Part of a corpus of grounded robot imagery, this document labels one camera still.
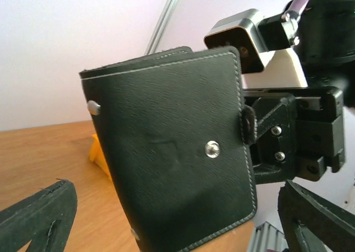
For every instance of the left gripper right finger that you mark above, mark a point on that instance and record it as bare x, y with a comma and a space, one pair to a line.
312, 223

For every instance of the black leather card holder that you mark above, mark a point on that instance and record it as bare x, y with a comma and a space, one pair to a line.
170, 130

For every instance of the aluminium rail frame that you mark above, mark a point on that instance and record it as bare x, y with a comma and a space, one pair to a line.
161, 25

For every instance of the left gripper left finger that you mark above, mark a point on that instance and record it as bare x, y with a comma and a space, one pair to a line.
42, 220

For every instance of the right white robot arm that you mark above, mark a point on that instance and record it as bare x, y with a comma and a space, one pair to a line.
326, 50

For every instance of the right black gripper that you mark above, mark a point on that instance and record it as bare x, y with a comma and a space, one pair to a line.
295, 132

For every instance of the left yellow bin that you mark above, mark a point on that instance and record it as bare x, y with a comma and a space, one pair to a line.
97, 157

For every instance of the grey slotted cable duct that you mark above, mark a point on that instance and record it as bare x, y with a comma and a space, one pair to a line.
267, 238

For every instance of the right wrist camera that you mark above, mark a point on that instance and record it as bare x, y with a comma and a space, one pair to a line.
265, 46

